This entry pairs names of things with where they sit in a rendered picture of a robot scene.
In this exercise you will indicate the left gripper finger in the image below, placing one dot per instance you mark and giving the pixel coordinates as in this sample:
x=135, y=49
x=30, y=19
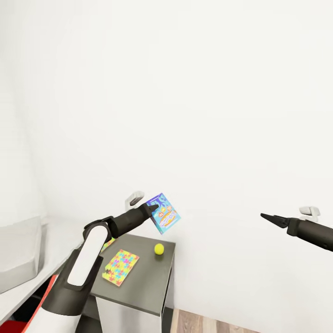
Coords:
x=153, y=207

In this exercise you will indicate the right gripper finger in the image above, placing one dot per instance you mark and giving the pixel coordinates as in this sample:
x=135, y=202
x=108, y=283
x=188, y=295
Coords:
x=279, y=221

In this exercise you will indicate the board game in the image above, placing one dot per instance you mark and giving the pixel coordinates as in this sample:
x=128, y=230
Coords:
x=165, y=216

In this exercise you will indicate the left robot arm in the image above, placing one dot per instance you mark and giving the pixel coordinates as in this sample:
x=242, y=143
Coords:
x=61, y=310

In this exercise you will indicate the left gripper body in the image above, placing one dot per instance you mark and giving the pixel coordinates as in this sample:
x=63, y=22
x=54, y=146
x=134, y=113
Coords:
x=137, y=216

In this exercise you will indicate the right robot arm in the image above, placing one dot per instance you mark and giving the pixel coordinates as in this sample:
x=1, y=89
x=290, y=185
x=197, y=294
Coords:
x=306, y=227

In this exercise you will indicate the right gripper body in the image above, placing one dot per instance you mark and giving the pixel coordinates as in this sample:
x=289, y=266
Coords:
x=309, y=231

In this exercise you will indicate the tennis ball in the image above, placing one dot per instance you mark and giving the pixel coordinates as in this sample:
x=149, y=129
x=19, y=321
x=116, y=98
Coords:
x=159, y=249

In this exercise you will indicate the jigsaw puzzle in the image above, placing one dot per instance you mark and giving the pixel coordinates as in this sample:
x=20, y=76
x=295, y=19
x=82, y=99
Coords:
x=107, y=244
x=120, y=266

